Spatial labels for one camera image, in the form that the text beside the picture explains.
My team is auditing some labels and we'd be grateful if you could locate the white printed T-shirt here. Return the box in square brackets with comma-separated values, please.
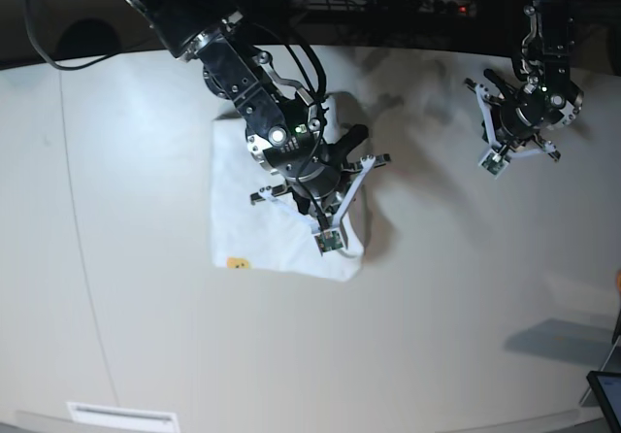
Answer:
[209, 117, 365, 282]

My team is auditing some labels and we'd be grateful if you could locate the black power strip red light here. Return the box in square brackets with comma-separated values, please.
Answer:
[302, 0, 478, 18]

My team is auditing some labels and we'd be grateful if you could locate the white paper label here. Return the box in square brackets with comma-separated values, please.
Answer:
[67, 402, 180, 433]

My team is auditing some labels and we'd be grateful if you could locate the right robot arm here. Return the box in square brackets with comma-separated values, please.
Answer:
[125, 0, 390, 253]

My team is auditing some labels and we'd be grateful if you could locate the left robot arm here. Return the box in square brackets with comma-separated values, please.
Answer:
[464, 0, 584, 177]

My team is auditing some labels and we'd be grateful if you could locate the tablet with dark frame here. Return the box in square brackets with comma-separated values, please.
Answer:
[587, 371, 620, 433]

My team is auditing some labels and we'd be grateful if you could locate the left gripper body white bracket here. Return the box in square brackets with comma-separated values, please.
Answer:
[464, 79, 561, 178]

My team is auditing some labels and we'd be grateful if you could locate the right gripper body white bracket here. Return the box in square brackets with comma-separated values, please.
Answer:
[249, 153, 391, 254]

